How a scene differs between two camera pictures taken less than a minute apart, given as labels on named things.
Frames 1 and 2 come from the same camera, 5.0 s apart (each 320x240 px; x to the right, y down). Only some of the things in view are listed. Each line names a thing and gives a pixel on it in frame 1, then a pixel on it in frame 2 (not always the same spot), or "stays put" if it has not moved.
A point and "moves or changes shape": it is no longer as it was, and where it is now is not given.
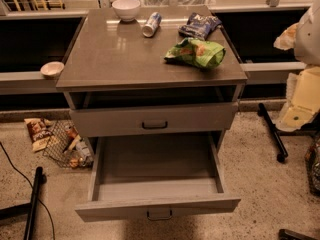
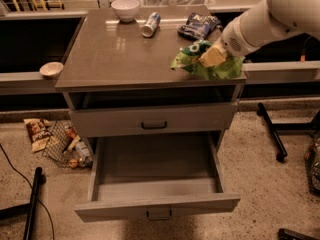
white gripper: x=308 y=39 to x=230 y=41
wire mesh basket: x=65 y=146 stays put
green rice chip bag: x=198 y=52 moves or changes shape
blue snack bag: x=199 y=26 stays put
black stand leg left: x=29 y=208 stays put
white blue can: x=152 y=24 stays put
